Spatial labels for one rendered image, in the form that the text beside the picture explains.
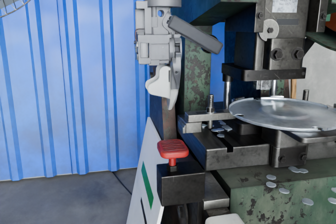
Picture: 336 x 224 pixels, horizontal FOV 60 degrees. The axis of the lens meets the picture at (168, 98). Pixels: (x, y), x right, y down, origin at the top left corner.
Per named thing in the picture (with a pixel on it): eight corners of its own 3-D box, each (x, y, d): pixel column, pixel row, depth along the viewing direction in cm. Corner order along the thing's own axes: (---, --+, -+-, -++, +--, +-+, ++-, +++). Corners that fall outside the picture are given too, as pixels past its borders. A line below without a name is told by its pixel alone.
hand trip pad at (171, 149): (190, 183, 61) (190, 150, 59) (161, 187, 60) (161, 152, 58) (181, 168, 68) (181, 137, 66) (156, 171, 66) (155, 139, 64)
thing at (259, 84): (272, 89, 87) (273, 77, 86) (257, 90, 86) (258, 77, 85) (266, 87, 90) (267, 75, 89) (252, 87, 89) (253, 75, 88)
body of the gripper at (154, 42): (135, 62, 60) (133, 1, 57) (176, 61, 62) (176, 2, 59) (138, 68, 53) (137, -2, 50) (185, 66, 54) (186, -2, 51)
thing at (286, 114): (297, 97, 95) (297, 95, 94) (377, 126, 67) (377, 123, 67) (213, 102, 89) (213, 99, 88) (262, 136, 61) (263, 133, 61)
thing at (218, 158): (354, 155, 84) (357, 135, 82) (205, 171, 74) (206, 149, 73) (290, 122, 112) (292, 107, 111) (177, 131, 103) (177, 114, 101)
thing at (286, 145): (351, 187, 66) (360, 131, 63) (296, 194, 63) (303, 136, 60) (285, 144, 90) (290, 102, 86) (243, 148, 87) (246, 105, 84)
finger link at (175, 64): (166, 86, 59) (166, 42, 56) (175, 85, 59) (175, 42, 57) (171, 91, 54) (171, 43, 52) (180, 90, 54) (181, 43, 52)
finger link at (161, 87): (146, 110, 59) (145, 64, 57) (175, 108, 60) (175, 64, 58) (148, 115, 56) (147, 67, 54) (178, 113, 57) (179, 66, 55)
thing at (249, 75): (306, 87, 83) (308, 68, 82) (242, 90, 79) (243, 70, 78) (275, 77, 99) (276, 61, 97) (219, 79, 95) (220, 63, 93)
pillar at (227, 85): (230, 111, 94) (233, 68, 91) (224, 112, 94) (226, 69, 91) (227, 109, 96) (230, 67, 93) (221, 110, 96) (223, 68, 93)
